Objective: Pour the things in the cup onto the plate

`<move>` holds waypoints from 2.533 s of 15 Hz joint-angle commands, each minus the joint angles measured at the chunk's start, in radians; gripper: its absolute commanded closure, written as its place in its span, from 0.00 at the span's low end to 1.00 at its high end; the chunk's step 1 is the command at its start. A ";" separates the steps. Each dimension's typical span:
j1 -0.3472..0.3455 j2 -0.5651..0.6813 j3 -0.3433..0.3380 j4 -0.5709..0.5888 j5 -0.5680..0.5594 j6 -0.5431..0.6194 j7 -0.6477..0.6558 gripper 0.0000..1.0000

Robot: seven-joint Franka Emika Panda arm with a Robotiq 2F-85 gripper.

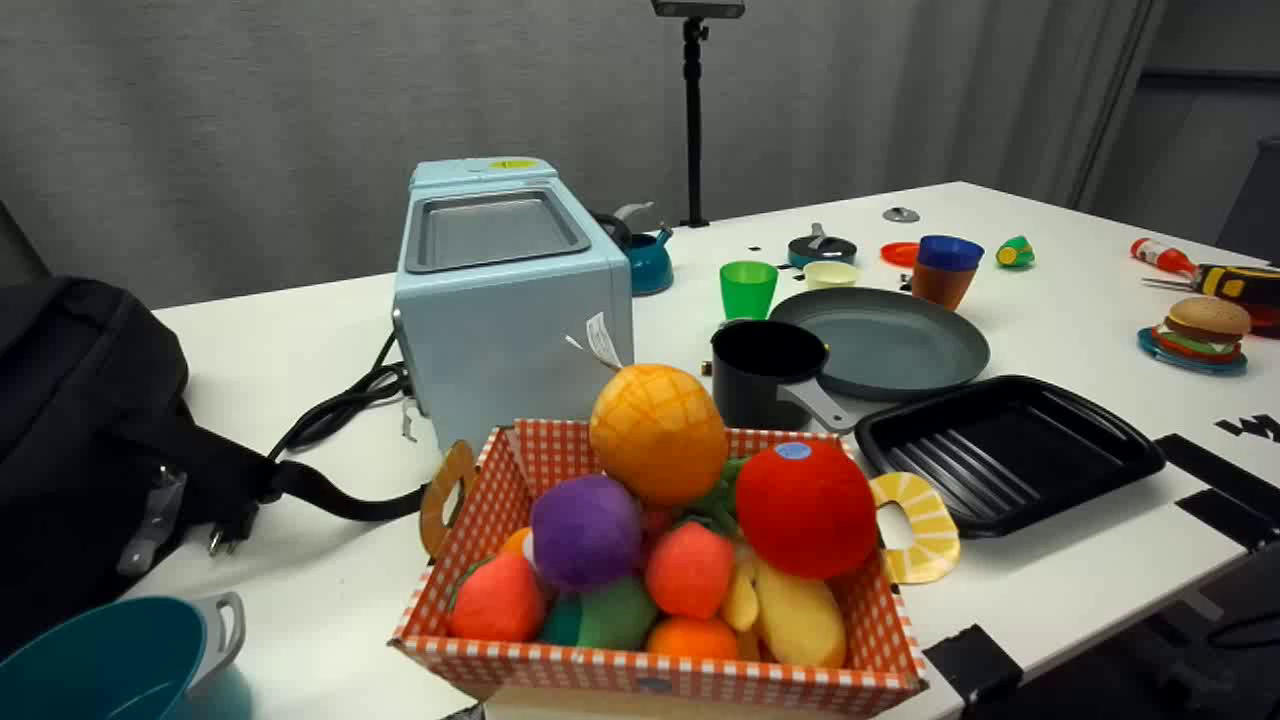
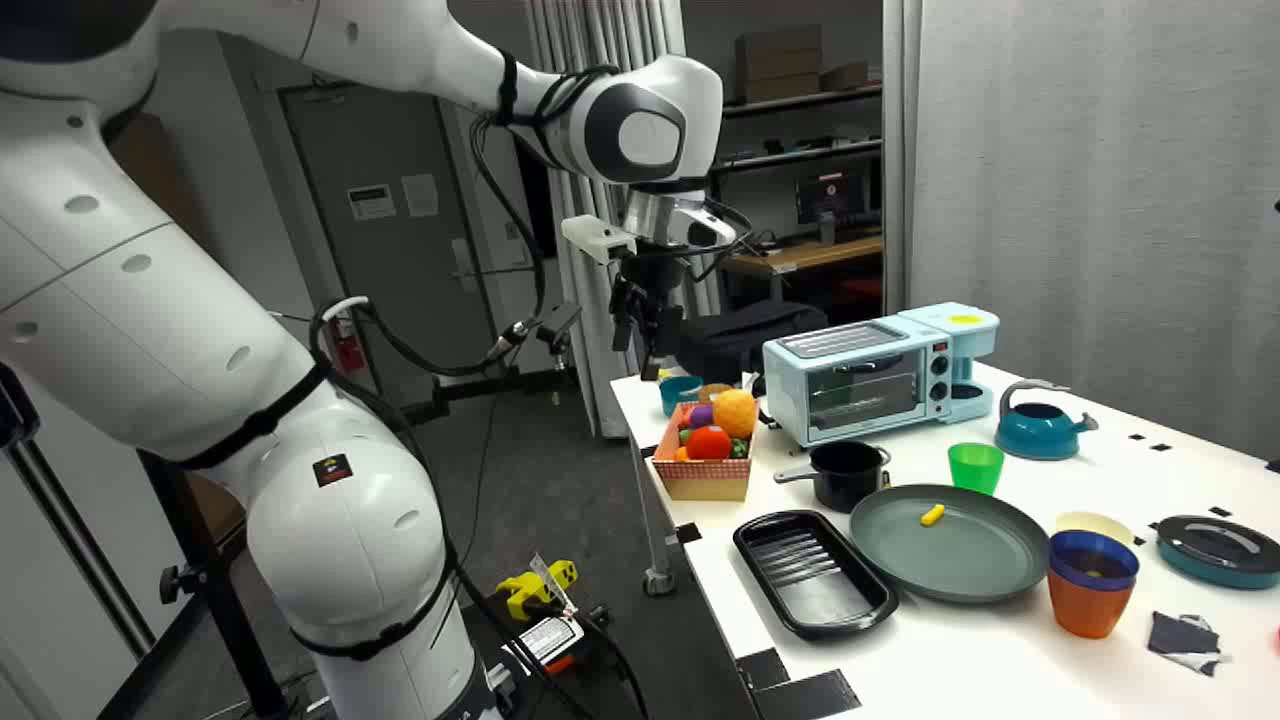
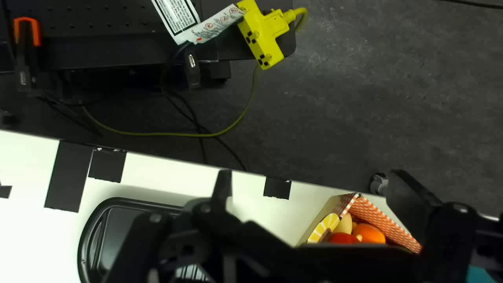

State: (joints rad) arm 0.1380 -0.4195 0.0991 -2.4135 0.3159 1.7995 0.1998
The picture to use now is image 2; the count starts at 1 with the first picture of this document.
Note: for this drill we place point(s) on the brown wooden panel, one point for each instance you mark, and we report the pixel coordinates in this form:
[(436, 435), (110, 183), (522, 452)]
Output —
[(155, 183)]

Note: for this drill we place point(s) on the red toy tomato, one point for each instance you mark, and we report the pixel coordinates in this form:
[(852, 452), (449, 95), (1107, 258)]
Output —
[(711, 440)]

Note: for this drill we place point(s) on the crumpled black silver foil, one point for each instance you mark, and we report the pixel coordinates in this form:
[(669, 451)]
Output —
[(1187, 637)]

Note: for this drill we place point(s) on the purple toy fruit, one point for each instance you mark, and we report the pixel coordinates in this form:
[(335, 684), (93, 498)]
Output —
[(696, 413)]

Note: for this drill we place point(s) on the black rectangular tray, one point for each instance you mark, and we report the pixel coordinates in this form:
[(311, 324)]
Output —
[(812, 575)]

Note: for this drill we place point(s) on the pleated white curtain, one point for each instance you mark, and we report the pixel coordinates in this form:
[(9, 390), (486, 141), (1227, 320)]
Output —
[(596, 400)]

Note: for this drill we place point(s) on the orange plastic cup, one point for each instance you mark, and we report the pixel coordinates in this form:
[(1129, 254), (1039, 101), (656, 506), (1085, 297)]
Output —
[(1085, 615)]

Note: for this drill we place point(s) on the orange toy fruit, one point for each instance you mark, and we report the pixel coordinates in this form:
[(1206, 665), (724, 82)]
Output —
[(736, 413)]

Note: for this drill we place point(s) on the grey door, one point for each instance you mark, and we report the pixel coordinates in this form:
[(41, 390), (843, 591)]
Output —
[(401, 293)]

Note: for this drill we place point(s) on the translucent blue plastic cup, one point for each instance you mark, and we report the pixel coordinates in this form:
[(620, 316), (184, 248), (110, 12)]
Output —
[(1095, 567)]

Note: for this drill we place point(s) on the small teal cup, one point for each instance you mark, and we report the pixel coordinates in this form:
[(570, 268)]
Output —
[(677, 393)]

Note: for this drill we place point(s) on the white red floor device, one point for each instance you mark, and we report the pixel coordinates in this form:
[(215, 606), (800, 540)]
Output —
[(549, 644)]

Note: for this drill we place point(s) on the small cream bowl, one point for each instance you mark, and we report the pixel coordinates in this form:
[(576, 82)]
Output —
[(1102, 521)]

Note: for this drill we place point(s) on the small wooden crate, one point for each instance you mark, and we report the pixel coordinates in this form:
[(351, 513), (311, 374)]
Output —
[(705, 481)]

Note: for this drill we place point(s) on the grey green round plate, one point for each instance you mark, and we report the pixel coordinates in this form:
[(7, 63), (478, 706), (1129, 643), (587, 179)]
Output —
[(961, 556)]

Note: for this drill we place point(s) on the small black pot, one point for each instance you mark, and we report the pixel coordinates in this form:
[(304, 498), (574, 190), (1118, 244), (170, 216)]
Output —
[(851, 477)]

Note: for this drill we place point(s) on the teal toy pan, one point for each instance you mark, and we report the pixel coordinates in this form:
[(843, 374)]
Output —
[(1220, 554)]

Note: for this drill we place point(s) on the black tripod stand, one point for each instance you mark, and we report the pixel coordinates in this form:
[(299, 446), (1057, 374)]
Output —
[(201, 562)]

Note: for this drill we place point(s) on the metal table clamp rod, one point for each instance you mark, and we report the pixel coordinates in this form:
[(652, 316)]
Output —
[(656, 567)]

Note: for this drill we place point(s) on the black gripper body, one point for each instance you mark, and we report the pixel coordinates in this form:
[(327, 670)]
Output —
[(652, 281)]

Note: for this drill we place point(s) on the teal toy kettle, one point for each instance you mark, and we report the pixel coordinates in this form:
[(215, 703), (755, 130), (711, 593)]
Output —
[(1041, 435)]

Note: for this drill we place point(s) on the yellow toy figure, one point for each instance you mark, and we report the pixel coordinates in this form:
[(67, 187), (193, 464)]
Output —
[(535, 585)]

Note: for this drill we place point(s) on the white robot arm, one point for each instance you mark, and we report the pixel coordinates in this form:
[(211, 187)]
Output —
[(134, 307)]

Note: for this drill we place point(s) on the green plastic cup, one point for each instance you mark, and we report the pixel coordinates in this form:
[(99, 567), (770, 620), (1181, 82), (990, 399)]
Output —
[(973, 468)]

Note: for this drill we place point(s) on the light blue toaster oven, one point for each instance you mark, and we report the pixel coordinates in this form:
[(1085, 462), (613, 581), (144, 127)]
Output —
[(852, 383)]

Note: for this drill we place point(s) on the wooden desk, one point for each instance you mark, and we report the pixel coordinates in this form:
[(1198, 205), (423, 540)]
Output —
[(826, 248)]

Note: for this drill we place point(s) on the red fire extinguisher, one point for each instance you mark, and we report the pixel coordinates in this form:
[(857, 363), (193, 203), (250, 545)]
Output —
[(346, 349)]

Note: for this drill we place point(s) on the dark storage shelf rack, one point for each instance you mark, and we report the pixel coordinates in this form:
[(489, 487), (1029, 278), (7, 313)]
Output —
[(800, 158)]

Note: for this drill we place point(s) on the brown cardboard box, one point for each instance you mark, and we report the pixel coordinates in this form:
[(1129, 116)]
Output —
[(780, 63)]

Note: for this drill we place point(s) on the white paper notice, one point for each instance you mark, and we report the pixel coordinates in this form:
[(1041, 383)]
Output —
[(423, 195), (368, 203)]

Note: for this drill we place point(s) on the large black tape piece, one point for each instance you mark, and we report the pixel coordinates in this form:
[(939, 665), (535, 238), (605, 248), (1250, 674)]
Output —
[(761, 670), (806, 699)]

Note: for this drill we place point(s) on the smooth white curtain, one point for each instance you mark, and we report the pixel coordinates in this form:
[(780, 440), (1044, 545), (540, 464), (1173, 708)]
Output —
[(1095, 203)]

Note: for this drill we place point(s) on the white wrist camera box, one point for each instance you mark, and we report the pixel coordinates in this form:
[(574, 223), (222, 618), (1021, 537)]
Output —
[(596, 243)]

